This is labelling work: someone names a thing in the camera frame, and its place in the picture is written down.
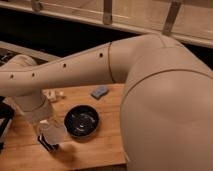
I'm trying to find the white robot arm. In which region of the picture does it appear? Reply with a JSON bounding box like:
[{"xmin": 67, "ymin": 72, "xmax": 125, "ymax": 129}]
[{"xmin": 0, "ymin": 34, "xmax": 213, "ymax": 171}]

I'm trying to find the black device at left edge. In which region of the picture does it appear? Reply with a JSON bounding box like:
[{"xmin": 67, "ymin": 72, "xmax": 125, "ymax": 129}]
[{"xmin": 0, "ymin": 96, "xmax": 15, "ymax": 152}]

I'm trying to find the black bowl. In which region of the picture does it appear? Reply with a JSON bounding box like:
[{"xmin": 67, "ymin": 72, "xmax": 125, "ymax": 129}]
[{"xmin": 64, "ymin": 105, "xmax": 99, "ymax": 138}]

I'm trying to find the white toy block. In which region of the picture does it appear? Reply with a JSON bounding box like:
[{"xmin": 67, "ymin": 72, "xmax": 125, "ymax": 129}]
[{"xmin": 46, "ymin": 90, "xmax": 57, "ymax": 102}]

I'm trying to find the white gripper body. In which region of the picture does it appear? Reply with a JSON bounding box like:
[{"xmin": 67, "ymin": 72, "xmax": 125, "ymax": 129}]
[{"xmin": 38, "ymin": 120, "xmax": 66, "ymax": 145}]

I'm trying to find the metal window railing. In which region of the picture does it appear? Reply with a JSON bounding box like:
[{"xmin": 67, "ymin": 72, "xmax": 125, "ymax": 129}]
[{"xmin": 0, "ymin": 0, "xmax": 213, "ymax": 48}]

